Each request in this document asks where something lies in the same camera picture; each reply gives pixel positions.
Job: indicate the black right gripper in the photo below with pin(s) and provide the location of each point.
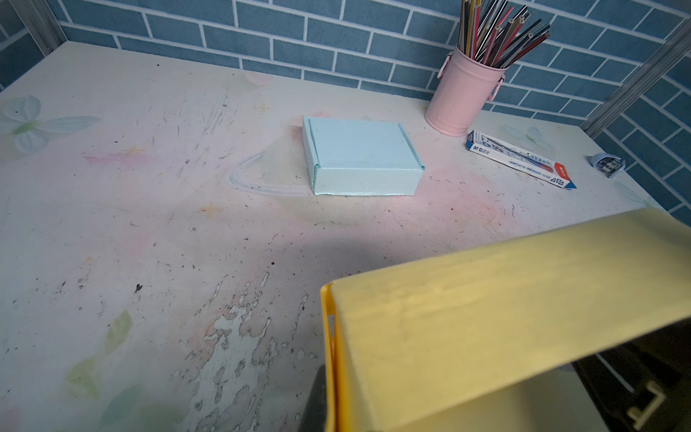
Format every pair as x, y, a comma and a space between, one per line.
643, 384

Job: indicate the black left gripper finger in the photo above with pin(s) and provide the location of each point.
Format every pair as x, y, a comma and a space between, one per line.
314, 417

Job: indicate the yellow paper box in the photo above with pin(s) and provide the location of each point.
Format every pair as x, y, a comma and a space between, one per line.
448, 343

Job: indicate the light blue paper box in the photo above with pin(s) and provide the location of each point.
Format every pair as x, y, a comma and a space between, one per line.
360, 158

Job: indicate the white blue pencil box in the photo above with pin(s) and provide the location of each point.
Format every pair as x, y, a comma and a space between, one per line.
519, 159

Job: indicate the pink metal pencil bucket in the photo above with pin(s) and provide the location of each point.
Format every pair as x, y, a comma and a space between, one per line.
464, 87

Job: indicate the bundle of coloured pencils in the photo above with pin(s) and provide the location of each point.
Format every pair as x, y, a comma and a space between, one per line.
496, 35

